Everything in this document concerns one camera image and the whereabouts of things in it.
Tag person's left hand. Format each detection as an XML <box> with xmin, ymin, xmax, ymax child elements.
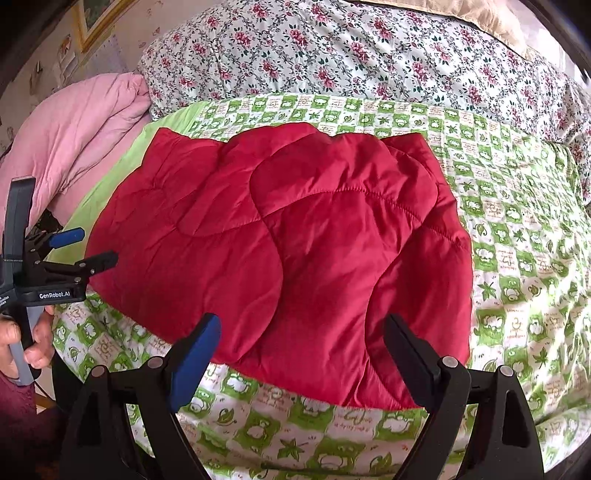
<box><xmin>0</xmin><ymin>307</ymin><xmax>55</xmax><ymax>384</ymax></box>

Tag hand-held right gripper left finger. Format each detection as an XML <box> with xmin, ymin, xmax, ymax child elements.
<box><xmin>60</xmin><ymin>313</ymin><xmax>223</xmax><ymax>480</ymax></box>

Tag floral print quilt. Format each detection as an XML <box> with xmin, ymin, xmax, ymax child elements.
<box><xmin>139</xmin><ymin>0</ymin><xmax>591</xmax><ymax>206</ymax></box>

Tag gold framed painting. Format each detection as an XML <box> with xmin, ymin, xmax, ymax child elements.
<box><xmin>71</xmin><ymin>0</ymin><xmax>139</xmax><ymax>52</ymax></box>

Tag beige pillow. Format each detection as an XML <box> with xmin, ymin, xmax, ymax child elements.
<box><xmin>443</xmin><ymin>0</ymin><xmax>529</xmax><ymax>58</ymax></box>

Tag small paper notes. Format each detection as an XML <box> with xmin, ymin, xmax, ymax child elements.
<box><xmin>53</xmin><ymin>37</ymin><xmax>77</xmax><ymax>75</ymax></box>

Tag person's left forearm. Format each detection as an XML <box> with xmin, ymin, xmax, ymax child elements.
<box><xmin>0</xmin><ymin>369</ymin><xmax>65</xmax><ymax>480</ymax></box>

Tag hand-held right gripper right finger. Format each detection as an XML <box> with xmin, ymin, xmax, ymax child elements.
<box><xmin>384</xmin><ymin>314</ymin><xmax>546</xmax><ymax>480</ymax></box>

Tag green checked bed sheet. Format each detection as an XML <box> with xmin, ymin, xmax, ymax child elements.
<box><xmin>46</xmin><ymin>92</ymin><xmax>591</xmax><ymax>480</ymax></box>

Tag pink quilt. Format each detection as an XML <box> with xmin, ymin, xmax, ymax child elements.
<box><xmin>0</xmin><ymin>73</ymin><xmax>153</xmax><ymax>222</ymax></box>

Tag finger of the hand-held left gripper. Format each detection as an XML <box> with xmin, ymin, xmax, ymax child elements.
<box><xmin>44</xmin><ymin>251</ymin><xmax>119</xmax><ymax>282</ymax></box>
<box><xmin>47</xmin><ymin>228</ymin><xmax>85</xmax><ymax>249</ymax></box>

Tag red padded jacket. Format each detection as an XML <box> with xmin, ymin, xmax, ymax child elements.
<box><xmin>85</xmin><ymin>121</ymin><xmax>472</xmax><ymax>411</ymax></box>

